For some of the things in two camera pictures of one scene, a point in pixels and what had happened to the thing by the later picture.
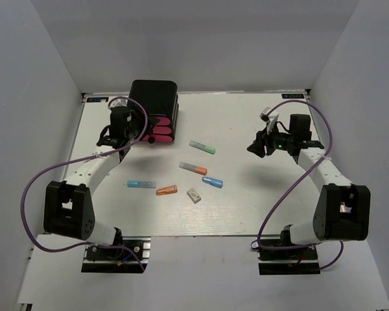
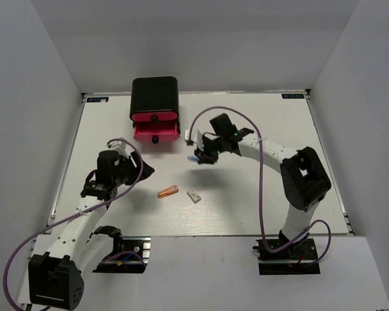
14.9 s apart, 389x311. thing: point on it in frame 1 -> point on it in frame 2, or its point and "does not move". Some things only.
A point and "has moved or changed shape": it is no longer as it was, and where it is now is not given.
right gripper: (264, 138) -> (205, 157)
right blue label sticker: (292, 96) does not move
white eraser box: (194, 197) does not move
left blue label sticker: (96, 99) does not move
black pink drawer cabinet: (159, 99) has moved or changed shape
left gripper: (152, 122) -> (128, 161)
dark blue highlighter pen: (214, 182) -> (193, 158)
